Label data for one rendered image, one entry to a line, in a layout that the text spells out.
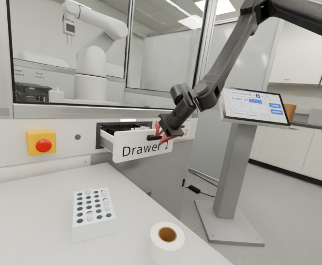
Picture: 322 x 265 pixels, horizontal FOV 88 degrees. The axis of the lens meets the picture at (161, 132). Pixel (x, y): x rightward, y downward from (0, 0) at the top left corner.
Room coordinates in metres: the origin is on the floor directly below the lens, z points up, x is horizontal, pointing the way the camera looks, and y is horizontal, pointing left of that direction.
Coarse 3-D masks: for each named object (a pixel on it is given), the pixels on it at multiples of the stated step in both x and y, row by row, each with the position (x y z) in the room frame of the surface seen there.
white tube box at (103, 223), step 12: (84, 192) 0.38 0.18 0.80; (96, 192) 0.40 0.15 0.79; (108, 192) 0.39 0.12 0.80; (84, 204) 0.34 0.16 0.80; (96, 204) 0.34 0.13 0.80; (84, 216) 0.30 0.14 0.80; (96, 216) 0.31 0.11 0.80; (108, 216) 0.32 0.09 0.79; (72, 228) 0.27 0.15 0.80; (84, 228) 0.28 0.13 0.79; (96, 228) 0.29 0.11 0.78; (108, 228) 0.30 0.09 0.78; (72, 240) 0.27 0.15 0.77
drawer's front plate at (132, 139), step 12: (120, 132) 0.54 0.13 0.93; (132, 132) 0.58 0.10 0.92; (144, 132) 0.61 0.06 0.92; (120, 144) 0.54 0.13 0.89; (132, 144) 0.58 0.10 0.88; (144, 144) 0.62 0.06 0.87; (156, 144) 0.66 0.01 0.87; (168, 144) 0.71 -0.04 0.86; (120, 156) 0.55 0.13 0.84; (132, 156) 0.58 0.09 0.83; (144, 156) 0.62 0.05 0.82
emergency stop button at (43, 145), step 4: (40, 140) 0.46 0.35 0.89; (44, 140) 0.47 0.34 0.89; (48, 140) 0.48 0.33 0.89; (36, 144) 0.46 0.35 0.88; (40, 144) 0.46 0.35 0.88; (44, 144) 0.46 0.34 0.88; (48, 144) 0.47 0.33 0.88; (36, 148) 0.45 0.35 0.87; (40, 148) 0.46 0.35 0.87; (44, 148) 0.46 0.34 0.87; (48, 148) 0.47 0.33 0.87
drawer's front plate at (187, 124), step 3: (183, 123) 1.00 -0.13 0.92; (186, 123) 1.02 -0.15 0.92; (189, 123) 1.04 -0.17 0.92; (186, 126) 1.03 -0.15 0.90; (189, 126) 1.05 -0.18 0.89; (183, 129) 1.01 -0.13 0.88; (189, 129) 1.05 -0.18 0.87; (189, 132) 1.06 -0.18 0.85; (186, 135) 1.04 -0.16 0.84; (174, 138) 0.96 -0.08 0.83; (177, 138) 0.98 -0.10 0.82; (180, 138) 1.00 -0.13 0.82
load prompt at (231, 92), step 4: (232, 92) 1.38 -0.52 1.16; (236, 92) 1.39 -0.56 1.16; (240, 92) 1.39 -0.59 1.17; (244, 92) 1.40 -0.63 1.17; (248, 92) 1.41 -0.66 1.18; (244, 96) 1.37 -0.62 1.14; (248, 96) 1.38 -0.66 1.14; (252, 96) 1.38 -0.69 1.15; (256, 96) 1.39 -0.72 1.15; (260, 96) 1.40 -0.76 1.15; (264, 96) 1.40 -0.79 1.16
